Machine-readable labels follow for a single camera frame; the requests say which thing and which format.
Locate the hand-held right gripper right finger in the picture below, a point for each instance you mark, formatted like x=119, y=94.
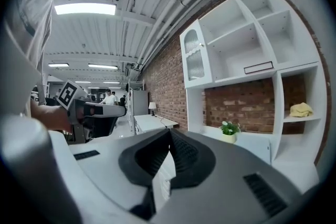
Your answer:
x=225, y=191

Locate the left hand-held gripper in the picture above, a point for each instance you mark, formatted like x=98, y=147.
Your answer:
x=78, y=110

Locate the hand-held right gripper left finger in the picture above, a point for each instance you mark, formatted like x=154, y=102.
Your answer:
x=105, y=157

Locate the white arched glass cabinet door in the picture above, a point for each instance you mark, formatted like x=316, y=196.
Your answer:
x=195, y=60

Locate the person's left forearm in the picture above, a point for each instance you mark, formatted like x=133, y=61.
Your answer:
x=50, y=115

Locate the white open-shelf cabinet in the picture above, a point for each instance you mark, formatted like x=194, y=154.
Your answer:
x=236, y=47

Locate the narrow ceiling light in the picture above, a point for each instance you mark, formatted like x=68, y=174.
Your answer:
x=58, y=64
x=103, y=66

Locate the white desk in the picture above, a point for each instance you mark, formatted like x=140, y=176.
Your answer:
x=149, y=123

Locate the potted plant with white flowers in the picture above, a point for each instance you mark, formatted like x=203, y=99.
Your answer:
x=229, y=131

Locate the tall white locker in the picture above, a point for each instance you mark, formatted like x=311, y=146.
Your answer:
x=139, y=102

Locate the white drawer unit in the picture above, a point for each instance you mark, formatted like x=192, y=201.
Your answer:
x=165, y=183

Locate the small white table lamp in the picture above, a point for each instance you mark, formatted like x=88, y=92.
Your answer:
x=152, y=106

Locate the large rectangular ceiling light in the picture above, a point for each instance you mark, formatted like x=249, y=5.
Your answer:
x=85, y=9

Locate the yellow cloth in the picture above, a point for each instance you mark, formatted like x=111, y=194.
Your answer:
x=301, y=110

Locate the person's light grey shirt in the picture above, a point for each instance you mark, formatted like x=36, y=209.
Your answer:
x=31, y=8

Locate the white metal bunk frame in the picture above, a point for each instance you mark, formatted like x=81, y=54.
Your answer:
x=136, y=84

